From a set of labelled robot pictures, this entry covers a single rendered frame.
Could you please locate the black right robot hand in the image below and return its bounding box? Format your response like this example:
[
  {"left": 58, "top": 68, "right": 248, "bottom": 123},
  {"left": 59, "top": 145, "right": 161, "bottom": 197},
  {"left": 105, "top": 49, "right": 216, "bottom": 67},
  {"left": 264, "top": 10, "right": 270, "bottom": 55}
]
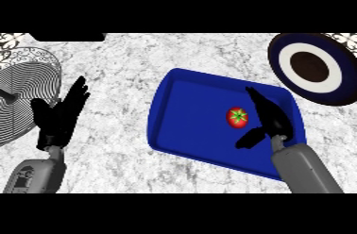
[{"left": 235, "top": 86, "right": 297, "bottom": 150}]

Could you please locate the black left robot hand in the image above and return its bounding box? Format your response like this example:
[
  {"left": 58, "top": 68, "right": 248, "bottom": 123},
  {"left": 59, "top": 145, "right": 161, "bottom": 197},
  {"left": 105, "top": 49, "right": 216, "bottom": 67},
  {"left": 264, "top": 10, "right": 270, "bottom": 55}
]
[{"left": 30, "top": 75, "right": 92, "bottom": 151}]

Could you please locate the red tomato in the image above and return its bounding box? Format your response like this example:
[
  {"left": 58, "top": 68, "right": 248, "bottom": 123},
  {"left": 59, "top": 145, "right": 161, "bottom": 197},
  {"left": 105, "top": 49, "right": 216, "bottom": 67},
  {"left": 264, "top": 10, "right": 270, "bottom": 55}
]
[{"left": 226, "top": 107, "right": 250, "bottom": 129}]

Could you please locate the blue tray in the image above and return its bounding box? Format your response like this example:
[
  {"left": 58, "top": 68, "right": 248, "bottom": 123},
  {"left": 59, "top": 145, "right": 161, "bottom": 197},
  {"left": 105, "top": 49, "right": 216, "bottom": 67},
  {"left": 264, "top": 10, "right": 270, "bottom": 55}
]
[{"left": 146, "top": 67, "right": 307, "bottom": 182}]

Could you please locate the dark blue white plate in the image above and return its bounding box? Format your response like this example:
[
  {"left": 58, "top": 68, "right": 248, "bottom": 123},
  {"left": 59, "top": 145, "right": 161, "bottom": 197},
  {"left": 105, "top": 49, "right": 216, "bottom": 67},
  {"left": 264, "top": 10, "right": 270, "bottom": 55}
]
[{"left": 267, "top": 33, "right": 357, "bottom": 107}]

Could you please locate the wire basket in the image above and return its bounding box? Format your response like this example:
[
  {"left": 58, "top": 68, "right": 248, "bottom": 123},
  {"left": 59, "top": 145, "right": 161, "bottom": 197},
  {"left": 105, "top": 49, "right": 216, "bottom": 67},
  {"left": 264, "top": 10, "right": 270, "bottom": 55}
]
[{"left": 0, "top": 33, "right": 64, "bottom": 147}]

